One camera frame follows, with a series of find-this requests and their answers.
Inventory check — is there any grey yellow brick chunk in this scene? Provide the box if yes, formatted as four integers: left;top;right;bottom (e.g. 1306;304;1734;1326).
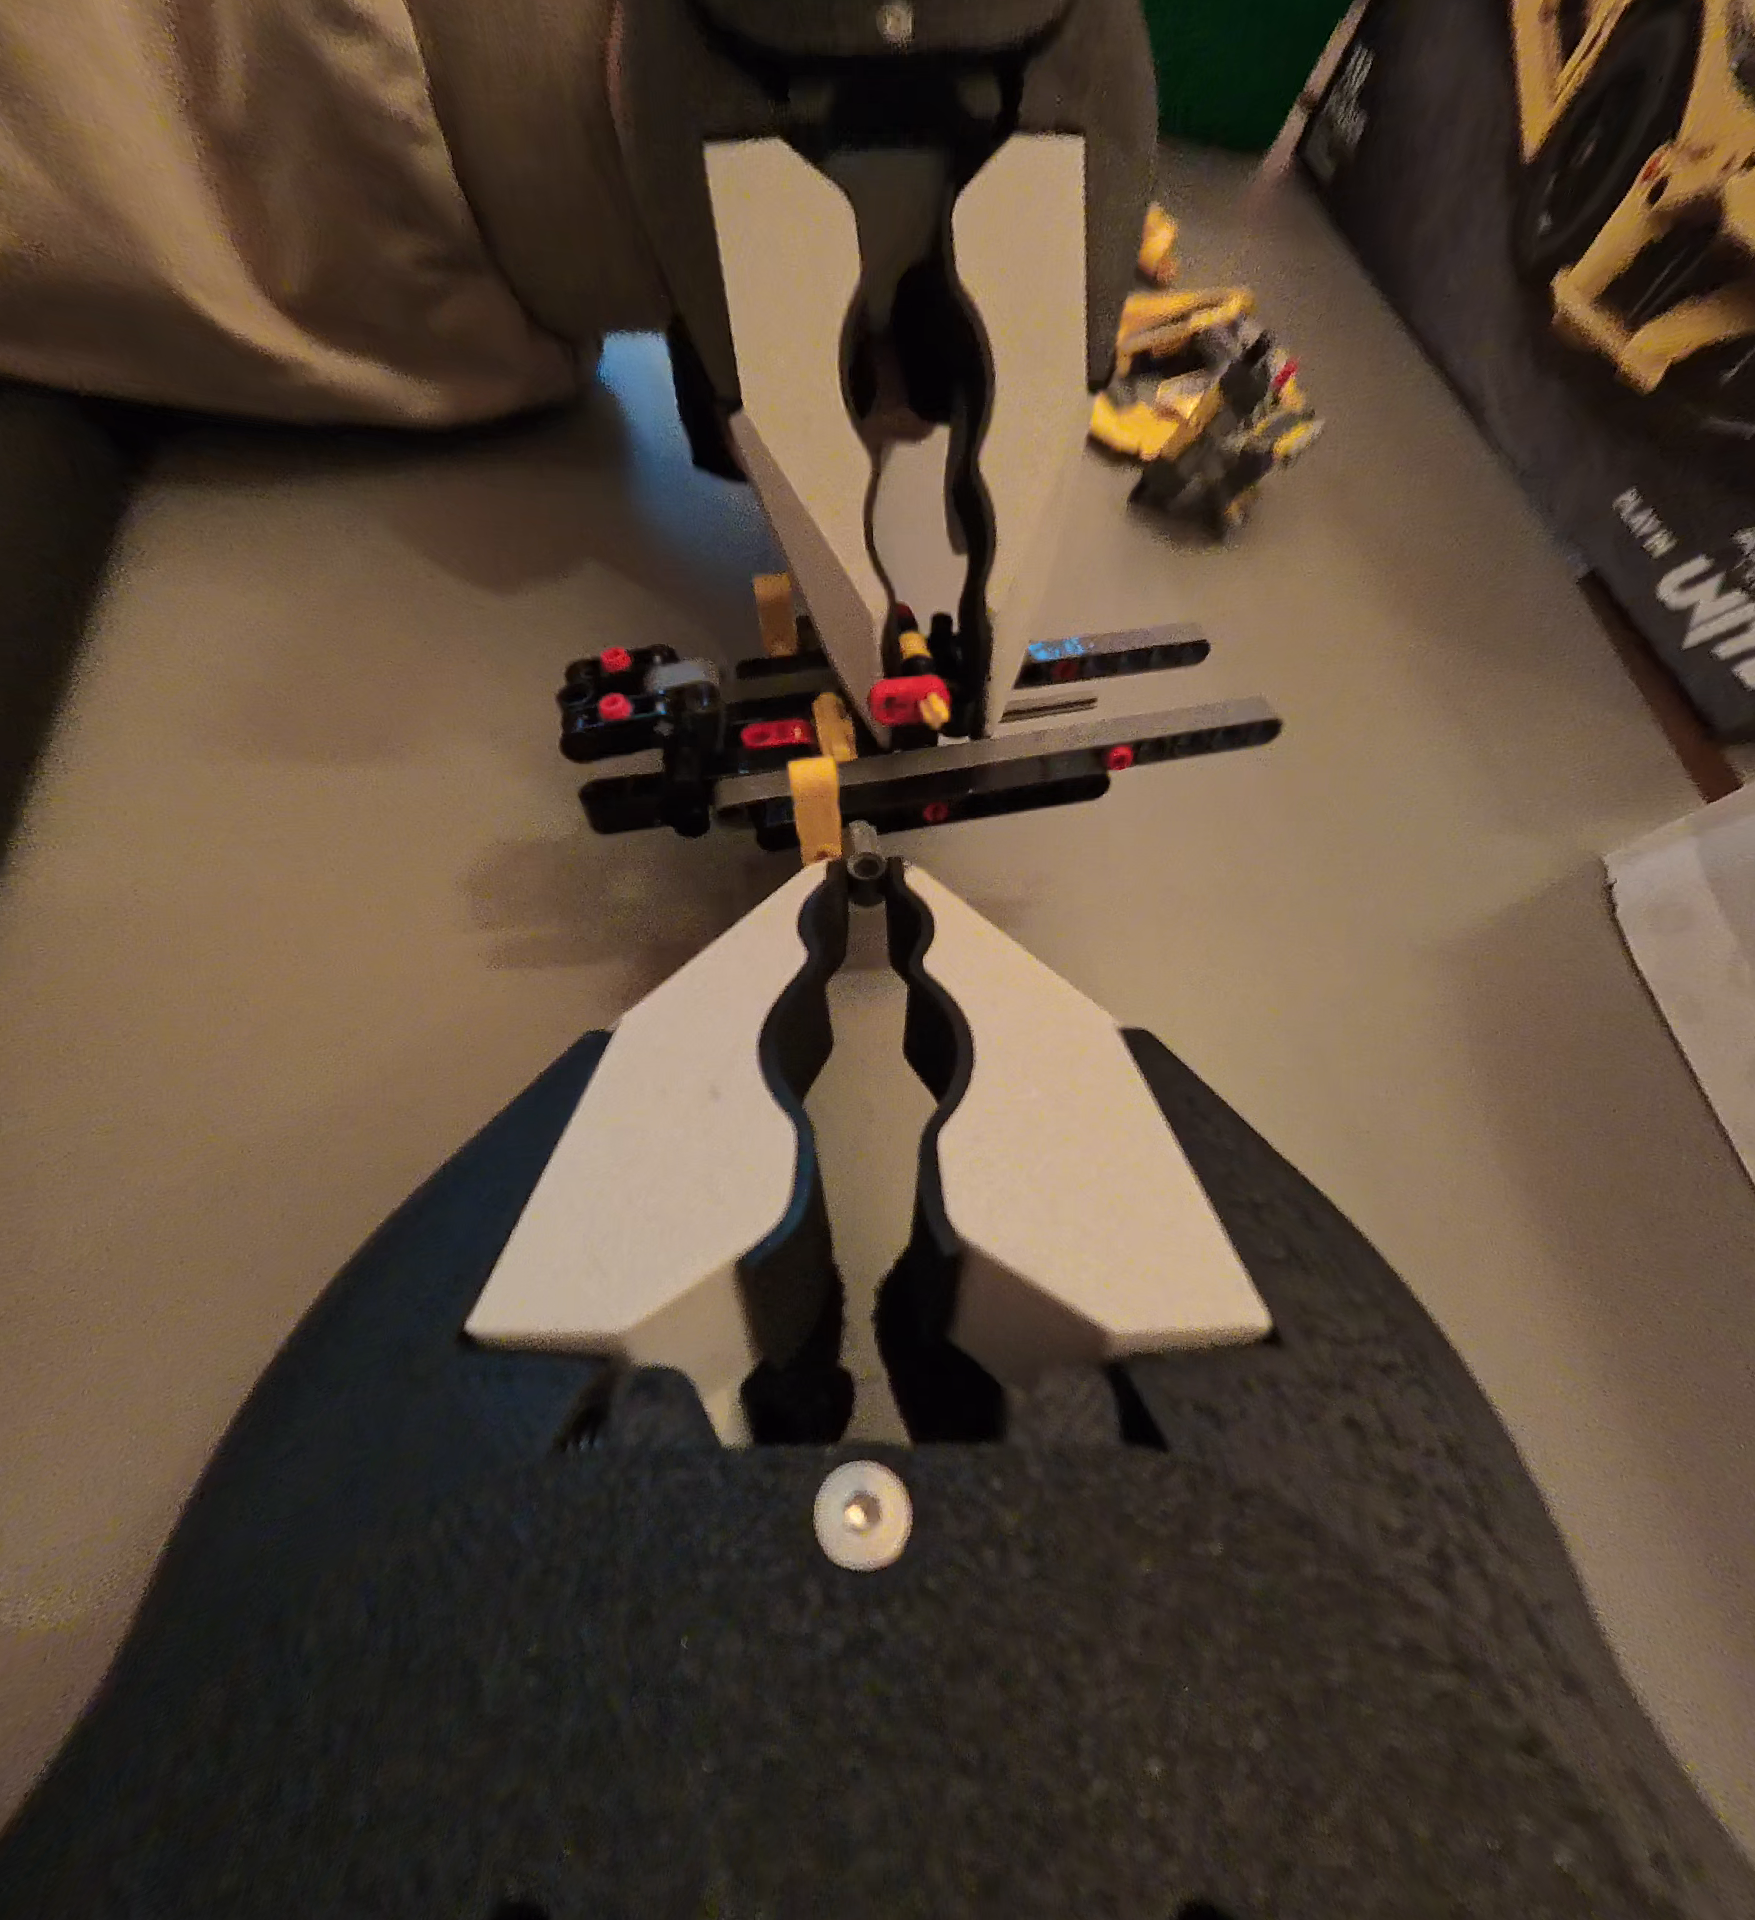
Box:
1129;338;1330;539

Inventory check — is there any white car instruction booklet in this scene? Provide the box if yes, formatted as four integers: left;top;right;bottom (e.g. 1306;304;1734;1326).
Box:
1604;750;1755;1338

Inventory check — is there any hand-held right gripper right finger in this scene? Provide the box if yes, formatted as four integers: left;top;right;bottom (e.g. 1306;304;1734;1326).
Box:
875;864;1275;1443

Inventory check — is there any black grey brick chassis assembly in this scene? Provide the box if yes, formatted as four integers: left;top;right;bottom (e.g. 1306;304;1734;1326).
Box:
560;570;1287;874

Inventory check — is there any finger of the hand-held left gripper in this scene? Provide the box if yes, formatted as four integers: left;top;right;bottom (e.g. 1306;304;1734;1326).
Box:
949;132;1091;740
700;137;909;734

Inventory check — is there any person's left forearm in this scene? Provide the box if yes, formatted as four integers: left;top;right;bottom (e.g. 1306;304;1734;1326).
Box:
0;0;669;431

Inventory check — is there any yellow brick panel assembly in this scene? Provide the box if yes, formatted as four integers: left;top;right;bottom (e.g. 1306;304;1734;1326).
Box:
1087;200;1258;459

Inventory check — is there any dark toy car set box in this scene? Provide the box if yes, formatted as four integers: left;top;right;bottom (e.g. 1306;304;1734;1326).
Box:
1260;0;1755;740

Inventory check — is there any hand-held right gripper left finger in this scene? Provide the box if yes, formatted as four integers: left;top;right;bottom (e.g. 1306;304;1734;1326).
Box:
462;864;849;1450

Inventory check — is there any green plastic storage box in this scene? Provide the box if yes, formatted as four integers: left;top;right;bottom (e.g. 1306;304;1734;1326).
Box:
1140;0;1358;155

